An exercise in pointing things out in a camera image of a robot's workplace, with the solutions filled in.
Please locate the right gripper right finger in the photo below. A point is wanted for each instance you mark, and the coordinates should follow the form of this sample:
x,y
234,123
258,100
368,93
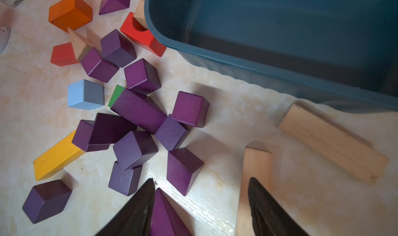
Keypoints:
x,y
268,217

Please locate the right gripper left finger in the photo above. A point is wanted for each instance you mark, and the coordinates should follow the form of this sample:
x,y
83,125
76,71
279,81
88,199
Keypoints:
x,y
134,218

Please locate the purple cube block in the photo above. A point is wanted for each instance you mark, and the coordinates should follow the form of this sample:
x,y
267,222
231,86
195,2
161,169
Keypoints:
x,y
109,129
117,49
142,77
134,149
82,136
46,200
190,109
125,181
97,67
171,133

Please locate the teal plastic storage bin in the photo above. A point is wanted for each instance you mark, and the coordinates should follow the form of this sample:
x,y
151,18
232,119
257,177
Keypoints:
x,y
339,53

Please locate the purple flat block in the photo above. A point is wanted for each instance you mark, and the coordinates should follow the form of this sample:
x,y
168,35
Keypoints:
x,y
165,221

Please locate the natural wood long block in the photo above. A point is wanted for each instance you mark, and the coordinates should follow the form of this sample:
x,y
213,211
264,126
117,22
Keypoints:
x,y
257,169

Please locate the yellow long block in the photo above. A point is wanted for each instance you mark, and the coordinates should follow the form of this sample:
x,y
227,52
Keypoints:
x,y
56,158

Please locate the natural wood plank block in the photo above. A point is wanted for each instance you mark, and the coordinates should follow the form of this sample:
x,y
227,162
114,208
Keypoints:
x,y
320,133

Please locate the purple rectangular block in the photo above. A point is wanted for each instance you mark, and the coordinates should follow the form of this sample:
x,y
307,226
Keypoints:
x,y
140,110

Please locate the green cube block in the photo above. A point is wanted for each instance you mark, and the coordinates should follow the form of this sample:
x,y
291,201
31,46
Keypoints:
x,y
117,92

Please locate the light blue cube block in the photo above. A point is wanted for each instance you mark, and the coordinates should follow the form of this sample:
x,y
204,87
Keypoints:
x,y
86,95

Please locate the red rectangular block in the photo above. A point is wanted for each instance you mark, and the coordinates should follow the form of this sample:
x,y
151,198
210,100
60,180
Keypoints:
x,y
63,55

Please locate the natural wood triangle block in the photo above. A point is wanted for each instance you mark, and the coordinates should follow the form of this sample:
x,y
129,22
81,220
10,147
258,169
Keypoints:
x,y
81,45

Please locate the red arch block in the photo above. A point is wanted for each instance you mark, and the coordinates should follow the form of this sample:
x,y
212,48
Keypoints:
x,y
141,36

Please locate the natural wood cube block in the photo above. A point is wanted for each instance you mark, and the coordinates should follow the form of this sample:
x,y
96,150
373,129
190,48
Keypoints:
x,y
139,14

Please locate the orange wooden block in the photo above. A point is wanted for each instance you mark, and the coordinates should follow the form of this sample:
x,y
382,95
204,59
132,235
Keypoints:
x,y
70,14

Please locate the purple wedge block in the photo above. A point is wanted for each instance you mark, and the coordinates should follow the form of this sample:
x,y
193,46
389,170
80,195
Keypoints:
x,y
109,6

